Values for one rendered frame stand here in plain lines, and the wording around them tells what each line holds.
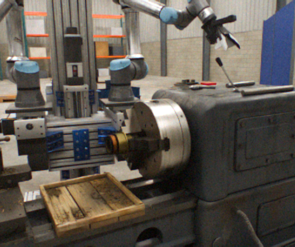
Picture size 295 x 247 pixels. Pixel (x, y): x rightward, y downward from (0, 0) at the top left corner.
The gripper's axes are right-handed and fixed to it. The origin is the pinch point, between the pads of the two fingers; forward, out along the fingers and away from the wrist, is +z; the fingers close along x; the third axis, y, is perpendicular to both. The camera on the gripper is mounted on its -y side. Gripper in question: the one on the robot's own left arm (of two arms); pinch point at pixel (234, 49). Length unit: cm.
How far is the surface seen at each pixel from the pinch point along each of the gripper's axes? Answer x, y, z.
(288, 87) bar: 9.3, -12.5, 29.5
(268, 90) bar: 20.0, -9.5, 26.7
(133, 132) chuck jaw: 59, 29, 14
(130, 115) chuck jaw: 56, 28, 7
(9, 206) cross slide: 107, 42, 19
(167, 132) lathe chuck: 59, 14, 22
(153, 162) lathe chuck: 60, 26, 28
